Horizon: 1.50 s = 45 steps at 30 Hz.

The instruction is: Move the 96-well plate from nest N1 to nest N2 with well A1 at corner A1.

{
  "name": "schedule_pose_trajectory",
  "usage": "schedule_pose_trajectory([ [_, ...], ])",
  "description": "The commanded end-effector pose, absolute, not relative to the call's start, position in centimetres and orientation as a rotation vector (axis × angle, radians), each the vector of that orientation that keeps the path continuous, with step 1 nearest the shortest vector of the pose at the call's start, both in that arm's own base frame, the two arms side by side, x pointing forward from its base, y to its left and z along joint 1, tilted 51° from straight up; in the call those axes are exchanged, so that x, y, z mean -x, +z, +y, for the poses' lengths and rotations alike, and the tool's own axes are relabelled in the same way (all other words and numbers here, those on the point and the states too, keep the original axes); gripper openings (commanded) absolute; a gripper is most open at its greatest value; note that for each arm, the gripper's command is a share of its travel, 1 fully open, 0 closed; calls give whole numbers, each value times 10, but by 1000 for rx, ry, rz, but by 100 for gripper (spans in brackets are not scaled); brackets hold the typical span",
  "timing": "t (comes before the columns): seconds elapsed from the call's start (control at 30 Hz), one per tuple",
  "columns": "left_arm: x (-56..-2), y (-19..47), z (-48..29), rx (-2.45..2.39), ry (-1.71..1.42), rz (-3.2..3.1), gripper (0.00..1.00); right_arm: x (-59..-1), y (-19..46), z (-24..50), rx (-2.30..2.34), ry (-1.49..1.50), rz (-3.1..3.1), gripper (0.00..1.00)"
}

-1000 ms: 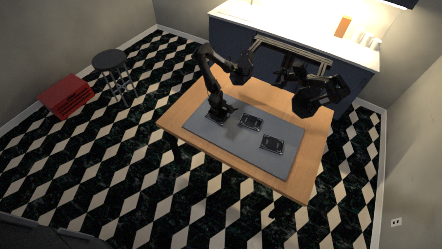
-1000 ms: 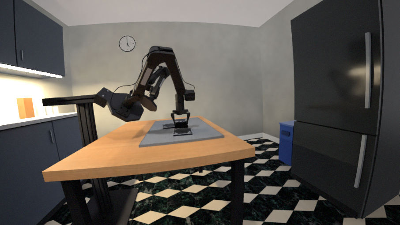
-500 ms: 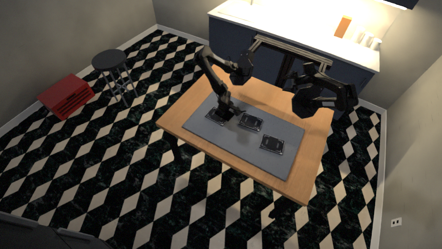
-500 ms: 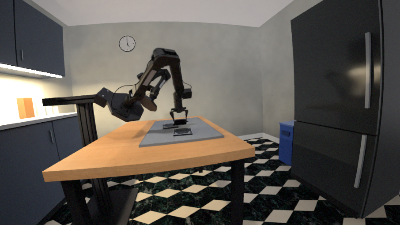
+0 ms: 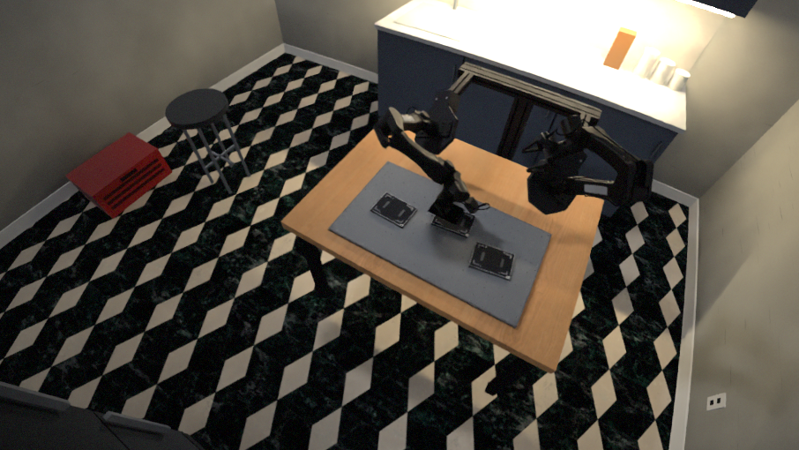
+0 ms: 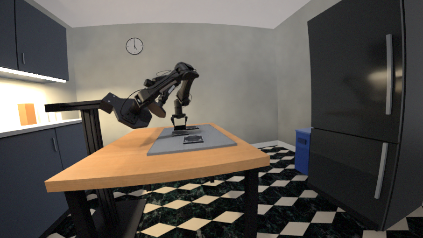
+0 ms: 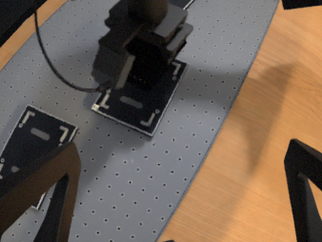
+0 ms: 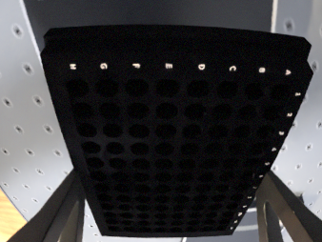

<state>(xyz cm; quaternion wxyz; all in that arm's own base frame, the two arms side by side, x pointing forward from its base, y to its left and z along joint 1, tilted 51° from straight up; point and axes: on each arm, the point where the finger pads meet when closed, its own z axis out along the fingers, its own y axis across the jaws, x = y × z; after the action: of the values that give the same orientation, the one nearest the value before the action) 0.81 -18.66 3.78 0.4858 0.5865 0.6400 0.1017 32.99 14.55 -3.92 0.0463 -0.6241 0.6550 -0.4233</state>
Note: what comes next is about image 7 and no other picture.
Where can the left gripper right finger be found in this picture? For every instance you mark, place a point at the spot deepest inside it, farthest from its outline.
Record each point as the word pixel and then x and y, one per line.
pixel 303 163

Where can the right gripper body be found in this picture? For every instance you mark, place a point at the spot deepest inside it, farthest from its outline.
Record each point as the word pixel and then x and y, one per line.
pixel 154 21

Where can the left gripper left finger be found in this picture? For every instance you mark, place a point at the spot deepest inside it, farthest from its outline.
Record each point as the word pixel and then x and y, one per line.
pixel 21 189

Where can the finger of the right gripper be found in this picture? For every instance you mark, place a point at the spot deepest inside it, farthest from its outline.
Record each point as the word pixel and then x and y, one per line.
pixel 169 57
pixel 111 23

